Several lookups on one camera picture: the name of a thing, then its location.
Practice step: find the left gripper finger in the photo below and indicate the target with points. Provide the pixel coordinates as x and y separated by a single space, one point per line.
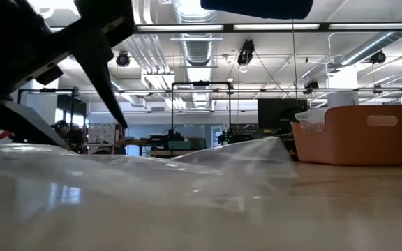
9 120
96 59

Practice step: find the clear plastic bag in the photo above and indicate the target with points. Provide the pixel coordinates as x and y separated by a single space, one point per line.
152 174
309 120

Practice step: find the blue elastic bandage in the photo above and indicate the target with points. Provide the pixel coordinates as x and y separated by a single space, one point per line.
257 8

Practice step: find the person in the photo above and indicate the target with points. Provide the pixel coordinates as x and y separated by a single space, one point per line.
61 128

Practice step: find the white ceiling pipe bundle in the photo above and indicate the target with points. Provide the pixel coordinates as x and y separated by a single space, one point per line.
148 49

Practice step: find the white patterned board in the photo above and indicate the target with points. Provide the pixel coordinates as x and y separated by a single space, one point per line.
100 134

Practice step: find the teal box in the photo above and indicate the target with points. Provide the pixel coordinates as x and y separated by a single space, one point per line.
178 144

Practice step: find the large black monitor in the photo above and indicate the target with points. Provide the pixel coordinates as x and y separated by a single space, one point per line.
277 115

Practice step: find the orange plastic bin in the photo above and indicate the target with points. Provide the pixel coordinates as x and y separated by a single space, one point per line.
347 143

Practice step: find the black background rig frame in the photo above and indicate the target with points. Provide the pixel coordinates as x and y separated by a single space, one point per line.
47 90
172 118

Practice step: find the white rectangular air duct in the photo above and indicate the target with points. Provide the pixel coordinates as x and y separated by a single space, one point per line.
133 99

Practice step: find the silver ribbed ventilation duct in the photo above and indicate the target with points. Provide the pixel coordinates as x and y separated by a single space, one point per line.
197 52
368 47

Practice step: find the black aluminium rig frame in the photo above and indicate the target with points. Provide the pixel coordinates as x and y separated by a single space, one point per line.
323 26

